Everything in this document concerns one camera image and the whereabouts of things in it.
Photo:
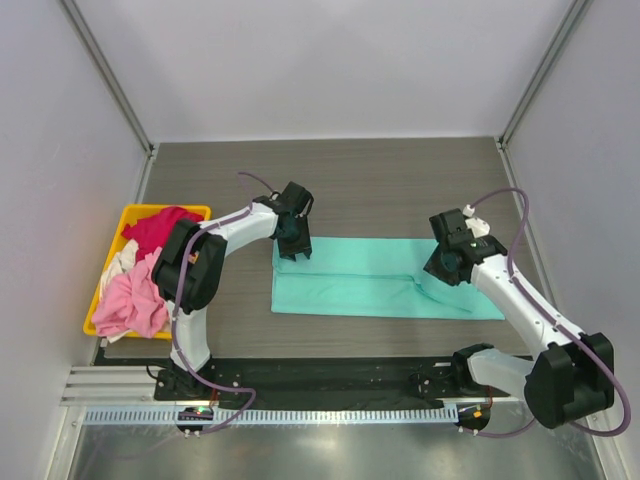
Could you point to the cream white t shirt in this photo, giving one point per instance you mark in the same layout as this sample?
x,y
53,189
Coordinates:
x,y
122,262

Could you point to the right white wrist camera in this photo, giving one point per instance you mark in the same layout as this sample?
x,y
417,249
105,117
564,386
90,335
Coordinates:
x,y
478,226

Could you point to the magenta t shirt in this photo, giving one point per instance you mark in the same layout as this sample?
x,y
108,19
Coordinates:
x,y
152,232

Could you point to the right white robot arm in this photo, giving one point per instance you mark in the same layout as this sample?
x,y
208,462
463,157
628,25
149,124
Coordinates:
x,y
565,378

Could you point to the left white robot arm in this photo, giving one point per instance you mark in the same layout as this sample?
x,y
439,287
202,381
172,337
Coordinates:
x,y
188,270

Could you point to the light pink t shirt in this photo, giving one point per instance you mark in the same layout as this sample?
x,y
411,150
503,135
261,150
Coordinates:
x,y
131,302

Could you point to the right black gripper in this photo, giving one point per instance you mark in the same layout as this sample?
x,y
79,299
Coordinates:
x,y
433,267

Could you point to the perforated metal cable rail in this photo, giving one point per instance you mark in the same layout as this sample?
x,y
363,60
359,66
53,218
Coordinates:
x,y
199,415

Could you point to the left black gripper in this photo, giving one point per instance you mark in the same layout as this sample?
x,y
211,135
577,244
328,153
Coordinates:
x,y
289,251

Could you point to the teal t shirt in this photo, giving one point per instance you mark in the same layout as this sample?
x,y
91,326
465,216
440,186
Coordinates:
x,y
372,277

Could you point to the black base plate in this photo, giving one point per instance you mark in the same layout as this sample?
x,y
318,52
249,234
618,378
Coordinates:
x,y
323,383

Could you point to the yellow plastic bin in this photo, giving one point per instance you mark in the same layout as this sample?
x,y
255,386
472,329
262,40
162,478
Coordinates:
x,y
130,215

